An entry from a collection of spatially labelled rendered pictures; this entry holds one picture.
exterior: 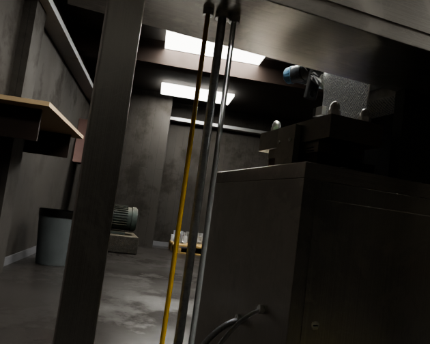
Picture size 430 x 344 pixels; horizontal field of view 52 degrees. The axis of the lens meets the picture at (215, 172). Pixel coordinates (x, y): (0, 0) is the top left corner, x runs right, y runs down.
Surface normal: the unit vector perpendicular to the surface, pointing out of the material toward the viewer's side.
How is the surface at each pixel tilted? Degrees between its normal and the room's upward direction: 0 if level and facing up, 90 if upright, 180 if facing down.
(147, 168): 90
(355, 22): 90
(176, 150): 90
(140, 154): 90
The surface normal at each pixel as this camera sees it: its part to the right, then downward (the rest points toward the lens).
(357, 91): -0.93, -0.15
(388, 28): 0.34, -0.04
